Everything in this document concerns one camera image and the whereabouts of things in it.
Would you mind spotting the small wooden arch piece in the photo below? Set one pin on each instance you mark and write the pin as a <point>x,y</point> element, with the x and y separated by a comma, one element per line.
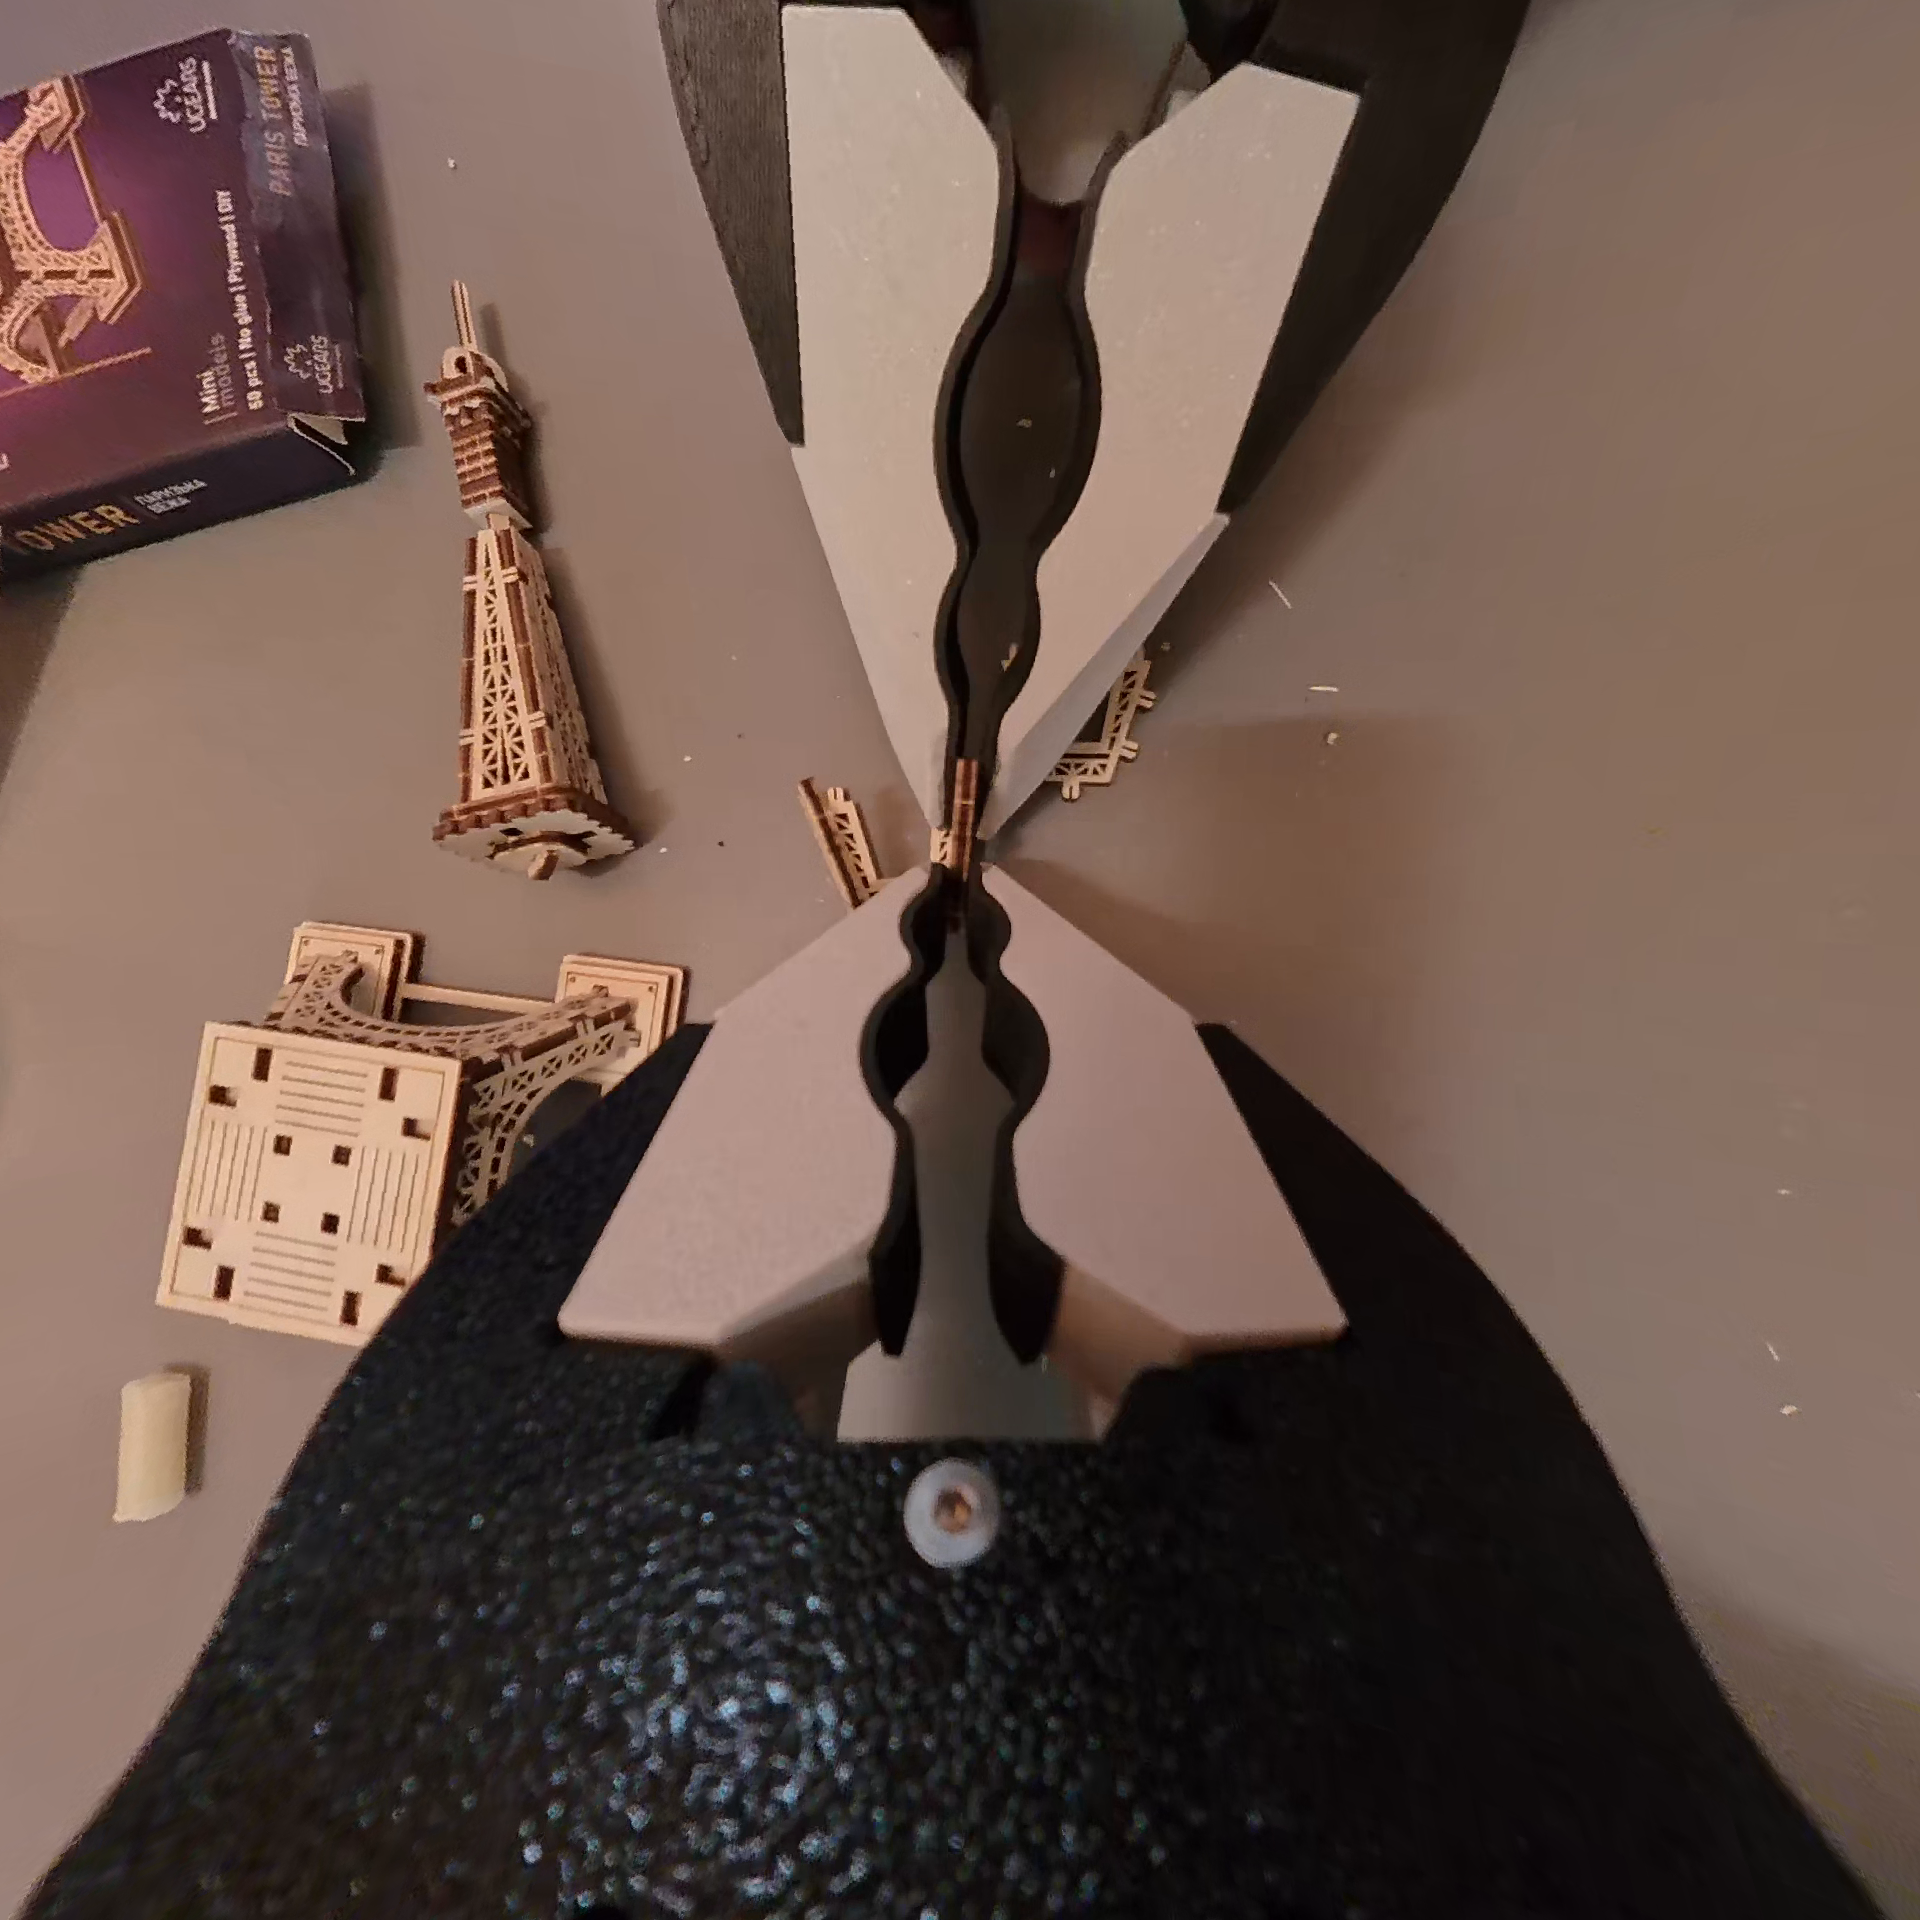
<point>1110,734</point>
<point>844,840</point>
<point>964,804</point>

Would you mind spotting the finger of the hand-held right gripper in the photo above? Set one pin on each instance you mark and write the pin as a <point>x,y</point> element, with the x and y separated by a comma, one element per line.
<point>870,300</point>
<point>1185,375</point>

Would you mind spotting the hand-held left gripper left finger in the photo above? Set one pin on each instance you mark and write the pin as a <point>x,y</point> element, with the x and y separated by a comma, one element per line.
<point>750,1185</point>

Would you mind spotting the pale wax stick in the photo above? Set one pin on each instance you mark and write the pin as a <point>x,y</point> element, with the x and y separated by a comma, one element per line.
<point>154,1441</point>

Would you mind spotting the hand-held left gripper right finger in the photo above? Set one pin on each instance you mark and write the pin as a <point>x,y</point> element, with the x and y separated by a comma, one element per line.
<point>1185,1185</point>

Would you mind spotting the wooden tower base model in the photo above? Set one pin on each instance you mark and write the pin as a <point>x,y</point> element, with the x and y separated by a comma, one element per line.
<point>300,1185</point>

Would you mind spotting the wooden tower spire model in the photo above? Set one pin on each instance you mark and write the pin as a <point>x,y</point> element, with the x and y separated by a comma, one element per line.
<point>517,692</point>

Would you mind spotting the purple puzzle box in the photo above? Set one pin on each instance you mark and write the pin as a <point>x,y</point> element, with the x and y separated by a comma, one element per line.
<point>149,300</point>

